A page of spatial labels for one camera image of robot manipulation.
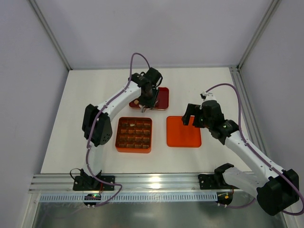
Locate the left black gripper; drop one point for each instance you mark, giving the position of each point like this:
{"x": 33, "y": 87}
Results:
{"x": 147, "y": 102}

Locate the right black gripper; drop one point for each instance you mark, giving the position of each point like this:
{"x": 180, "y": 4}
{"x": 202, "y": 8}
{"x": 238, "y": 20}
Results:
{"x": 193, "y": 113}

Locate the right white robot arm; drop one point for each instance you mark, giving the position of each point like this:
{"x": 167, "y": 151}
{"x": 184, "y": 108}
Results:
{"x": 274, "y": 188}

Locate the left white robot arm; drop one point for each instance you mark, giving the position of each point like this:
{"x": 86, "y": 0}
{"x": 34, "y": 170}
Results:
{"x": 97, "y": 121}

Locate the dark red metal tray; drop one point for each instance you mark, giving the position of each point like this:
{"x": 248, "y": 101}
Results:
{"x": 162, "y": 99}

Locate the orange box lid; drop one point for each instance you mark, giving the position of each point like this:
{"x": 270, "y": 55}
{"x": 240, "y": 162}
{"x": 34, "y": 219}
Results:
{"x": 180, "y": 135}

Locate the orange compartment box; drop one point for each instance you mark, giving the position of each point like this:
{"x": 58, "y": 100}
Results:
{"x": 134, "y": 139}

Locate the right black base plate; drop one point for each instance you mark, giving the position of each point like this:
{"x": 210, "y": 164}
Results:
{"x": 207, "y": 181}

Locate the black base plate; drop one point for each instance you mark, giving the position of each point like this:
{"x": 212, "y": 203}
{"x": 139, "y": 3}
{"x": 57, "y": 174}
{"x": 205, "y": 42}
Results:
{"x": 207, "y": 181}
{"x": 82, "y": 183}

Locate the slotted cable duct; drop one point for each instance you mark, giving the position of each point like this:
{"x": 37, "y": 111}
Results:
{"x": 130, "y": 197}

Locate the aluminium mounting rail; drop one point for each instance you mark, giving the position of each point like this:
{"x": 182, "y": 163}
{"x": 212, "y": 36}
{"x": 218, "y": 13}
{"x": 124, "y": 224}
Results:
{"x": 130, "y": 181}

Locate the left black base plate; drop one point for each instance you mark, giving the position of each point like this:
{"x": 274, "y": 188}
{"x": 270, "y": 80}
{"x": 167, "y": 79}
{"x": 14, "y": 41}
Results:
{"x": 82, "y": 183}

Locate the right aluminium frame post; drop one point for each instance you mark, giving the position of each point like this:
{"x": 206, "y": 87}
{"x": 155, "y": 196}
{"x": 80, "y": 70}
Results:
{"x": 266, "y": 18}

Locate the aluminium frame post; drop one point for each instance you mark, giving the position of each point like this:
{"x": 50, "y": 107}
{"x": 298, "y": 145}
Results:
{"x": 41, "y": 18}
{"x": 266, "y": 18}

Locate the left aluminium frame post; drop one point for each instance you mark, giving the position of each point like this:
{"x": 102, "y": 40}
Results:
{"x": 41, "y": 18}

